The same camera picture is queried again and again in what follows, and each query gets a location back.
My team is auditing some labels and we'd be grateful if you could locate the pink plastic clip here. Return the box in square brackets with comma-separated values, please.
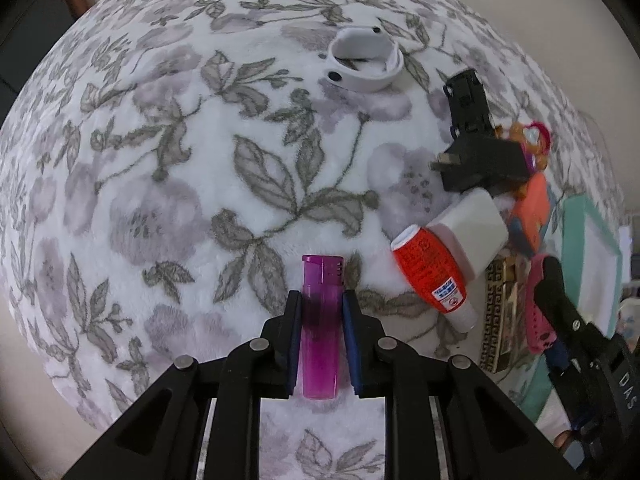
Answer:
[525, 254, 556, 354]

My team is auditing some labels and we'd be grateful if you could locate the red white small bottle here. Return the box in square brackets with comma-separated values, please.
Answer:
[390, 224, 478, 333]

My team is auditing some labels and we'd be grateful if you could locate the purple lighter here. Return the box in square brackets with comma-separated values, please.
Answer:
[300, 255, 344, 400]

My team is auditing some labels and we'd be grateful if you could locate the black toy car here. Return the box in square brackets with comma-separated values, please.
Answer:
[442, 68, 495, 142]

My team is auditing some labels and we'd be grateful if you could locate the gold black patterned box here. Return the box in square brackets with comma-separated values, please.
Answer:
[480, 256, 518, 374]

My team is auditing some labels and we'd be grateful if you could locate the teal storage tray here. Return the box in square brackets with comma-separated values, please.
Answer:
[508, 193, 625, 426]

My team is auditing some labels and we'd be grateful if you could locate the orange blue toy block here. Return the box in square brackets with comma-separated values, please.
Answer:
[506, 172, 555, 258]

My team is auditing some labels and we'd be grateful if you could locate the white power adapter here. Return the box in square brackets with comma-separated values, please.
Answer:
[427, 188, 509, 283]

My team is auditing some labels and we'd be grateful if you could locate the black power adapter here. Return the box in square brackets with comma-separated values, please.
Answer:
[432, 134, 532, 196]

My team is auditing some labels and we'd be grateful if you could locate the orange pink dog figurine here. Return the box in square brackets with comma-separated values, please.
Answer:
[492, 122, 551, 200]

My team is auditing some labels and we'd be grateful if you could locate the floral fleece blanket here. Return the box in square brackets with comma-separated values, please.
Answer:
[1, 0, 624, 479]

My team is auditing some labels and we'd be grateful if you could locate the dark cabinet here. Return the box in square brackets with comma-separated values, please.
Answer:
[1, 0, 91, 117]

